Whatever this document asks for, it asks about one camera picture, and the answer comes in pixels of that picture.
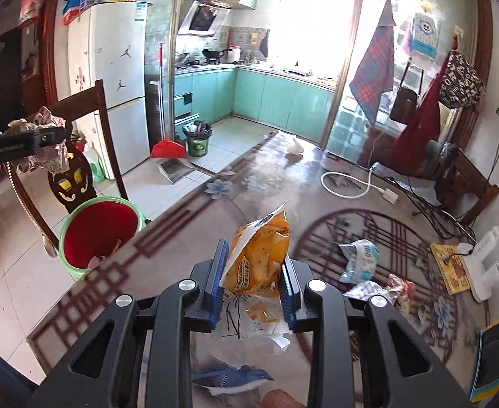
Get orange snack bag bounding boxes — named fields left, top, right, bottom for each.
left=208, top=204, right=291, bottom=362

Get blue white plastic wrapper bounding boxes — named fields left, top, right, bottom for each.
left=339, top=239, right=379, bottom=284

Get pink wrapper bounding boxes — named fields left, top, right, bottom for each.
left=8, top=106, right=69, bottom=174

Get green kitchen trash bin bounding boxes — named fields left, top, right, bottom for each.
left=182, top=120, right=213, bottom=157

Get teal kitchen cabinets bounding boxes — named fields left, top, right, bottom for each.
left=174, top=66, right=333, bottom=143

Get right hand thumb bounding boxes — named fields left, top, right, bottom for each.
left=261, top=390, right=305, bottom=408

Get crumpled red white wrapper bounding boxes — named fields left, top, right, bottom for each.
left=343, top=272, right=416, bottom=320

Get grey dustpan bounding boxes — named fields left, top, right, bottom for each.
left=155, top=158, right=195, bottom=184

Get red bin green rim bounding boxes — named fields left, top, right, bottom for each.
left=58, top=196, right=146, bottom=280

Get white tissue on table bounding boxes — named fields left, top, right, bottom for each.
left=287, top=135, right=305, bottom=156

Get white refrigerator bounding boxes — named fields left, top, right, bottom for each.
left=68, top=1, right=149, bottom=174

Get yellow picture book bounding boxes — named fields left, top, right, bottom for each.
left=430, top=243, right=471, bottom=295

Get white power strip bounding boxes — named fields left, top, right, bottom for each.
left=456, top=226, right=499, bottom=303

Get red hanging garment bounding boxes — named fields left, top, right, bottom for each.
left=392, top=35, right=458, bottom=176

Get dark wooden side chair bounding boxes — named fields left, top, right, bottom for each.
left=427, top=141, right=499, bottom=226

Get brown hanging handbag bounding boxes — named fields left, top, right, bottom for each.
left=390, top=59, right=425, bottom=125

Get plaid hanging cloth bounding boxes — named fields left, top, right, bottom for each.
left=349, top=0, right=396, bottom=126

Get colourful tablet case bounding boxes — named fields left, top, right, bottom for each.
left=470, top=320, right=499, bottom=403

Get white rice cooker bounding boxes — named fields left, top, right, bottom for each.
left=226, top=45, right=241, bottom=64

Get black wok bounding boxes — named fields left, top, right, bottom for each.
left=202, top=48, right=232, bottom=62

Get range hood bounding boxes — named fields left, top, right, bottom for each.
left=177, top=0, right=232, bottom=37

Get black white patterned bag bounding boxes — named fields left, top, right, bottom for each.
left=438, top=50, right=485, bottom=109

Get pearl bead string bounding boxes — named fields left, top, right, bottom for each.
left=3, top=161, right=49, bottom=243

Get white power cable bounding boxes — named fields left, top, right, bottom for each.
left=320, top=126, right=400, bottom=205

